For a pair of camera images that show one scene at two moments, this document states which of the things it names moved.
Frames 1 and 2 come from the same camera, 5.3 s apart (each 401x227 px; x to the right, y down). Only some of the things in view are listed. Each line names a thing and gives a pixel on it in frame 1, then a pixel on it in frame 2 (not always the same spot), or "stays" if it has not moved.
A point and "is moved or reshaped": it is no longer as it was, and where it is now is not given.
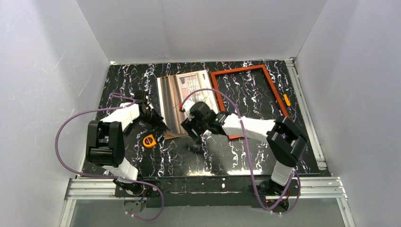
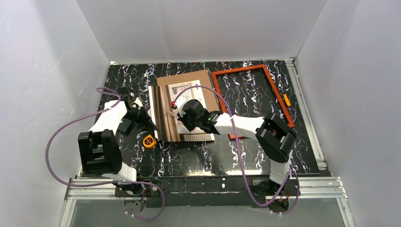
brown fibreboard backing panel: (169, 135) -> (210, 99)
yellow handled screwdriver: (287, 100) stays
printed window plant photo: (191, 87) is moved or reshaped
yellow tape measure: (149, 141) stays
